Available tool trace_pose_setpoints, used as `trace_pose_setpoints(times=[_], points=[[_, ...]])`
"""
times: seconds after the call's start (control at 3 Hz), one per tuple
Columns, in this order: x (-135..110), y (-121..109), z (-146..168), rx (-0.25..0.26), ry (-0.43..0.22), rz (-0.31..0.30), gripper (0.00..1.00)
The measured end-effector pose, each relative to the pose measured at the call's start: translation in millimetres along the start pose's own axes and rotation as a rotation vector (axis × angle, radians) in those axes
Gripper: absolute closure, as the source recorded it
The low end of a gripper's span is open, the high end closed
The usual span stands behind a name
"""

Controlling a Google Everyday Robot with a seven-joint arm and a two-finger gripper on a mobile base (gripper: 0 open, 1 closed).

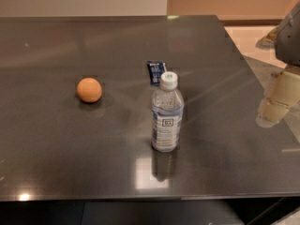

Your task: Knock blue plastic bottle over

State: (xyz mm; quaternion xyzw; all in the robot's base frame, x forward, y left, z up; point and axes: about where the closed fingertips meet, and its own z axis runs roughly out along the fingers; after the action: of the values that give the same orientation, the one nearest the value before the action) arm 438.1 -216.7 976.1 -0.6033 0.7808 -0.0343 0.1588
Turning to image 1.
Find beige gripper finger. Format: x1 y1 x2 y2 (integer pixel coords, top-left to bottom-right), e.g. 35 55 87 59
262 65 300 123

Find clear blue-labelled water bottle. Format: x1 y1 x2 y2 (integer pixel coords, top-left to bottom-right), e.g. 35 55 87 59
151 71 185 152

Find dark blue snack packet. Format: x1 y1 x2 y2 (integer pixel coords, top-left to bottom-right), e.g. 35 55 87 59
147 61 167 86

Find orange ball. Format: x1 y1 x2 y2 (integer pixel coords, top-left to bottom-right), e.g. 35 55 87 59
76 78 102 103

